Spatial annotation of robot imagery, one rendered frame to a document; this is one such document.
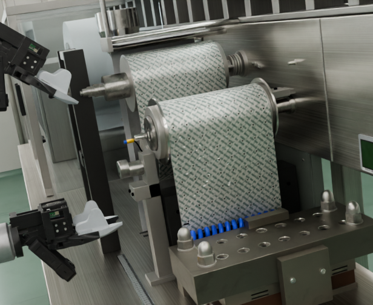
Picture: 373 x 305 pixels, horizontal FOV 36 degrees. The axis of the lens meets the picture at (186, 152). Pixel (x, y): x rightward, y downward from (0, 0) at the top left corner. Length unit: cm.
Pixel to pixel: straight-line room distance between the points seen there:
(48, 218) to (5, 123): 562
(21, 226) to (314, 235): 57
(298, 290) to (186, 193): 30
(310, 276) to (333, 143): 28
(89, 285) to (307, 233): 54
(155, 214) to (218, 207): 15
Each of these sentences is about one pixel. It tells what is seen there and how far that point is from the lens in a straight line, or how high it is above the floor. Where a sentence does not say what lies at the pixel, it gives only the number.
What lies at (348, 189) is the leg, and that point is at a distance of 155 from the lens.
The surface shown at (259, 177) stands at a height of 112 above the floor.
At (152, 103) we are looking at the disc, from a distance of 122.
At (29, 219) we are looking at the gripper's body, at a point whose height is 115.
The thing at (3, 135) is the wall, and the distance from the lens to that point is 675.
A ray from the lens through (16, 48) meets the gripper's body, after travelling 118.
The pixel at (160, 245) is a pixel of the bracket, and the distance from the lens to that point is 132.
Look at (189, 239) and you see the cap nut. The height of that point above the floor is 105.
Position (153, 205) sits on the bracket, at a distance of 128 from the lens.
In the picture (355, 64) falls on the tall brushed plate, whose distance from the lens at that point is 110.
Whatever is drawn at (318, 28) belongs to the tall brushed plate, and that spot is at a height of 142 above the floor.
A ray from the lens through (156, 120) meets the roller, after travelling 118.
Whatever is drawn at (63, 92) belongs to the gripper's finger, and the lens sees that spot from 117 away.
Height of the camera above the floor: 149
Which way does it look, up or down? 14 degrees down
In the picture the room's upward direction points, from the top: 9 degrees counter-clockwise
